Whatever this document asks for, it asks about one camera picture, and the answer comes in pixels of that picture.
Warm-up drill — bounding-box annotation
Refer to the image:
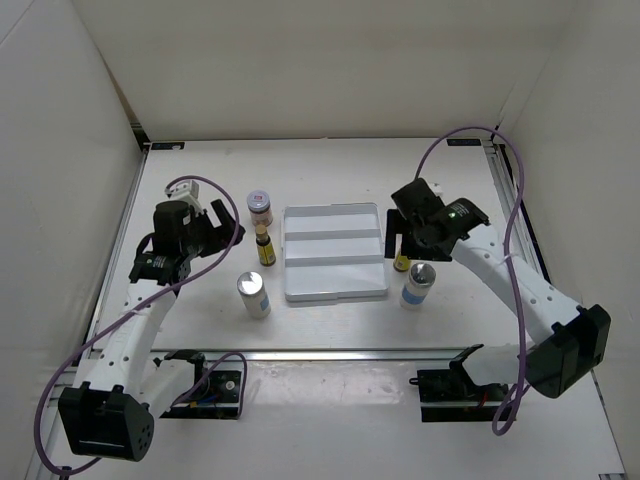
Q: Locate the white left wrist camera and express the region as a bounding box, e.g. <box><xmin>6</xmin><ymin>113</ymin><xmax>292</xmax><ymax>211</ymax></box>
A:
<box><xmin>165</xmin><ymin>180</ymin><xmax>204</xmax><ymax>215</ymax></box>

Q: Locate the white stepped organizer tray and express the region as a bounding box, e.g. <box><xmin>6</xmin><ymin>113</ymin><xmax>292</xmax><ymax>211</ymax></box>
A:
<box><xmin>281</xmin><ymin>202</ymin><xmax>389</xmax><ymax>302</ymax></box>

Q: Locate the aluminium front rail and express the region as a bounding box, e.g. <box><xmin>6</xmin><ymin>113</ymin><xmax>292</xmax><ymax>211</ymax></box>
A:
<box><xmin>89</xmin><ymin>348</ymin><xmax>546</xmax><ymax>363</ymax></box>

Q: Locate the yellow bottle brown cap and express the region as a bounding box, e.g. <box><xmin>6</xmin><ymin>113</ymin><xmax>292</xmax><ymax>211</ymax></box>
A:
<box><xmin>393</xmin><ymin>252</ymin><xmax>412</xmax><ymax>272</ymax></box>

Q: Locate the white can blue label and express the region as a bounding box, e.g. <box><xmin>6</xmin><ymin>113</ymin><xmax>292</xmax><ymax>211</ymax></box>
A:
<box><xmin>399</xmin><ymin>262</ymin><xmax>436</xmax><ymax>309</ymax></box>

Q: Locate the yellow bottle tan cap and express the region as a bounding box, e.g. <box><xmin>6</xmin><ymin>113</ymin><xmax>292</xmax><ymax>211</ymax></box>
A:
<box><xmin>255</xmin><ymin>224</ymin><xmax>276</xmax><ymax>267</ymax></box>

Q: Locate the pink spice jar white lid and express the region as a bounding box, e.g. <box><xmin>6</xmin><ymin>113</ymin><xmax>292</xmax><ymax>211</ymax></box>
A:
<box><xmin>246</xmin><ymin>190</ymin><xmax>273</xmax><ymax>227</ymax></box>

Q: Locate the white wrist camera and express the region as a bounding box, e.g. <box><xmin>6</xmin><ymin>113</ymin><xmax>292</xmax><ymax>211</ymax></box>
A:
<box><xmin>428</xmin><ymin>183</ymin><xmax>443</xmax><ymax>197</ymax></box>
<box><xmin>165</xmin><ymin>180</ymin><xmax>204</xmax><ymax>215</ymax></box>

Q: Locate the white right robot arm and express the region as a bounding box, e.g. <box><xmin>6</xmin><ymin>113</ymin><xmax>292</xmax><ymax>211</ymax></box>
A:
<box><xmin>385</xmin><ymin>178</ymin><xmax>611</xmax><ymax>400</ymax></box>

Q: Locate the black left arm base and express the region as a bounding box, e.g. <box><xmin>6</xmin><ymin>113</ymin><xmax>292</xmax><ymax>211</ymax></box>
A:
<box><xmin>154</xmin><ymin>349</ymin><xmax>248</xmax><ymax>420</ymax></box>

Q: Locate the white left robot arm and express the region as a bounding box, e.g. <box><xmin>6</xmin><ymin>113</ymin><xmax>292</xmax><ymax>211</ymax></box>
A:
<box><xmin>58</xmin><ymin>195</ymin><xmax>244</xmax><ymax>461</ymax></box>

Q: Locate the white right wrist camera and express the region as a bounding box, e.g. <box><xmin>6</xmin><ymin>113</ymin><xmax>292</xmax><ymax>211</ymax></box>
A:
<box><xmin>428</xmin><ymin>183</ymin><xmax>443</xmax><ymax>197</ymax></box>

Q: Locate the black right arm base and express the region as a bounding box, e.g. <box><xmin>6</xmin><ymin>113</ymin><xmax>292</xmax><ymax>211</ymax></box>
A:
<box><xmin>409</xmin><ymin>344</ymin><xmax>509</xmax><ymax>423</ymax></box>

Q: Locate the white can beige label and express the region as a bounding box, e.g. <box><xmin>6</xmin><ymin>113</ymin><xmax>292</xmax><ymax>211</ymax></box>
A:
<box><xmin>237</xmin><ymin>271</ymin><xmax>271</xmax><ymax>319</ymax></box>

